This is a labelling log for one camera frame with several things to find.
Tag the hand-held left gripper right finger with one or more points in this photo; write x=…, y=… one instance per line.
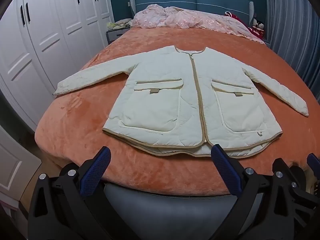
x=226, y=170

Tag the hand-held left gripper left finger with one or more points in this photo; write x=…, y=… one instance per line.
x=96, y=172

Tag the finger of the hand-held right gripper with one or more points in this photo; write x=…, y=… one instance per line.
x=314, y=161
x=303, y=187

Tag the cream quilted jacket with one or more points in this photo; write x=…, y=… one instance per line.
x=160, y=105

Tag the grey bed footboard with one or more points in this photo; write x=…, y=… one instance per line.
x=175, y=212

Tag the white panel door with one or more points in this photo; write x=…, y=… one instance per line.
x=12, y=165

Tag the blue-grey curtain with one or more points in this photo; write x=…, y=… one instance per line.
x=290, y=30

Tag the dark nightstand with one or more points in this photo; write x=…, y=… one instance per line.
x=113, y=36

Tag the red cloth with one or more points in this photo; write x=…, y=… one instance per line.
x=257, y=33

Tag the plush doll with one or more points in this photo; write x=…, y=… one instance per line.
x=258, y=25

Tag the orange plush blanket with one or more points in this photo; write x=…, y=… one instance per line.
x=155, y=37

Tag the yellow-green cloth pile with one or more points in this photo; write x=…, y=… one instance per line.
x=118, y=24

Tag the white wardrobe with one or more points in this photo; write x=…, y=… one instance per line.
x=50, y=30

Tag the pink floral quilt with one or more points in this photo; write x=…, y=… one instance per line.
x=180, y=18

